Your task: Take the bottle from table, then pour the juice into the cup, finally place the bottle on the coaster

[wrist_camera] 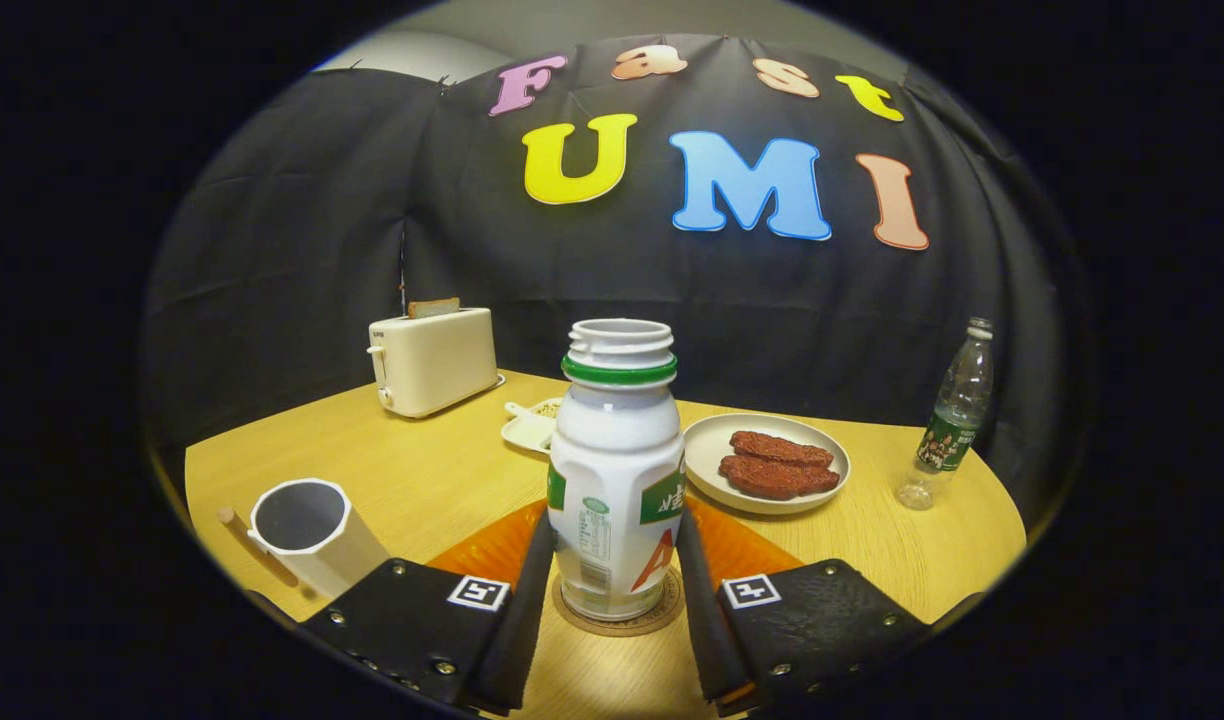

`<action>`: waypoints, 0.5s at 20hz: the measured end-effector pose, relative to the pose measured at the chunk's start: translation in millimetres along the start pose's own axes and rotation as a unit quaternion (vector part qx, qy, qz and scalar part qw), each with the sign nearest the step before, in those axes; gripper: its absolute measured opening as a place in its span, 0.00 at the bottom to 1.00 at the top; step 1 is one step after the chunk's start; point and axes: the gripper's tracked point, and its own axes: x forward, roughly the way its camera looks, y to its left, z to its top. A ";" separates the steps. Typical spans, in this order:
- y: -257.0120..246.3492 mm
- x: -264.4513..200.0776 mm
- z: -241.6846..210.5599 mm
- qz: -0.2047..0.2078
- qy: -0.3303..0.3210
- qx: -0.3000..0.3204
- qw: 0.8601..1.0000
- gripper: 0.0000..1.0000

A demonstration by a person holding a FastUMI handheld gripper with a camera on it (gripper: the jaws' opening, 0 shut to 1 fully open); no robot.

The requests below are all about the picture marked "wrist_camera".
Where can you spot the round wooden coaster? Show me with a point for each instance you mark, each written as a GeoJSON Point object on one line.
{"type": "Point", "coordinates": [622, 628]}

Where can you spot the round white plate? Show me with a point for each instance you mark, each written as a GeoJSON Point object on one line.
{"type": "Point", "coordinates": [707, 450]}

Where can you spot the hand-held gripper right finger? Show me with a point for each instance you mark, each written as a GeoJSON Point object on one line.
{"type": "Point", "coordinates": [702, 640]}

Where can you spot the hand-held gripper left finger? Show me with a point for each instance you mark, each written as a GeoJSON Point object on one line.
{"type": "Point", "coordinates": [517, 640]}

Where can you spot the cream toaster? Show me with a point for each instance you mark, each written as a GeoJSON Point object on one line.
{"type": "Point", "coordinates": [437, 360]}

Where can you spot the reddish brown meat slice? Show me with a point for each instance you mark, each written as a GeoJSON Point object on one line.
{"type": "Point", "coordinates": [772, 480]}
{"type": "Point", "coordinates": [782, 447]}

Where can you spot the white juice bottle green label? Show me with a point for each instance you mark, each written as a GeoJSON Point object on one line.
{"type": "Point", "coordinates": [612, 450]}

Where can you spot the clear plastic water bottle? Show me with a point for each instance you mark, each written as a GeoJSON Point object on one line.
{"type": "Point", "coordinates": [957, 410]}

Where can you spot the small white divided dish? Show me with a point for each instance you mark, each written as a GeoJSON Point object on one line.
{"type": "Point", "coordinates": [527, 432]}

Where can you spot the wooden table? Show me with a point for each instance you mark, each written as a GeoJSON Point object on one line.
{"type": "Point", "coordinates": [422, 470]}

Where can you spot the toast slice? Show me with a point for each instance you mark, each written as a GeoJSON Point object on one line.
{"type": "Point", "coordinates": [434, 307]}

